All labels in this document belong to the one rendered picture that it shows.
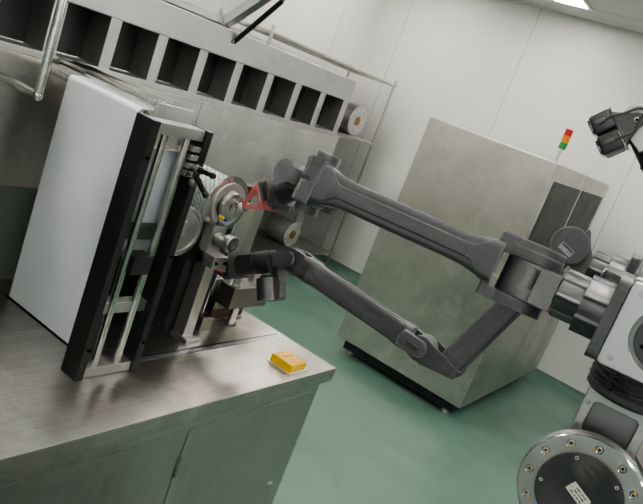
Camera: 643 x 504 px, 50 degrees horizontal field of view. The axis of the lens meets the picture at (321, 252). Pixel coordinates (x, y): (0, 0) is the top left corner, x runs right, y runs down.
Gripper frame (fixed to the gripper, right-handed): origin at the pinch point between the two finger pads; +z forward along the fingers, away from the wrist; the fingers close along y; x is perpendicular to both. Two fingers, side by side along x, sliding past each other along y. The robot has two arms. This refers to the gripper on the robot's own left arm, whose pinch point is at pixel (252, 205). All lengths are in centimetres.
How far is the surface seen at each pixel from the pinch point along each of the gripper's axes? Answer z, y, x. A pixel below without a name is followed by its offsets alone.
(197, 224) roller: 10.1, -9.8, -2.3
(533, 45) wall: 11, 448, 168
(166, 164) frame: -8.0, -35.9, 3.8
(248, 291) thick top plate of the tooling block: 17.8, 13.8, -18.2
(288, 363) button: 7.3, 10.2, -39.5
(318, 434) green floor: 106, 156, -78
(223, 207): 4.4, -5.8, 0.4
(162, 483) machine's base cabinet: 22, -25, -58
